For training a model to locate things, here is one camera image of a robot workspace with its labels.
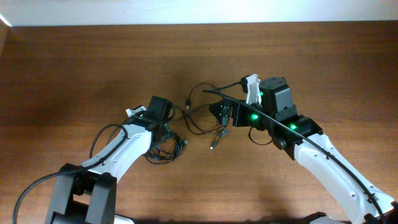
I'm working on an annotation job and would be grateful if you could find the camera cable black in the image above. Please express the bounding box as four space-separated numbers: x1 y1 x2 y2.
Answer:
11 124 128 224
202 81 388 224

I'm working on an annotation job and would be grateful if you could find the left camera cable black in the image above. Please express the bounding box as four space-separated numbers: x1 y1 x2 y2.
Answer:
11 124 128 224

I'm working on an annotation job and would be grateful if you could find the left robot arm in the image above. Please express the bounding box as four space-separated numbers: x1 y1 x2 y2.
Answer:
45 110 171 224

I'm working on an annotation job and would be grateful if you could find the right camera cable black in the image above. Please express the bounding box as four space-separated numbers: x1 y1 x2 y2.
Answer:
202 81 388 224

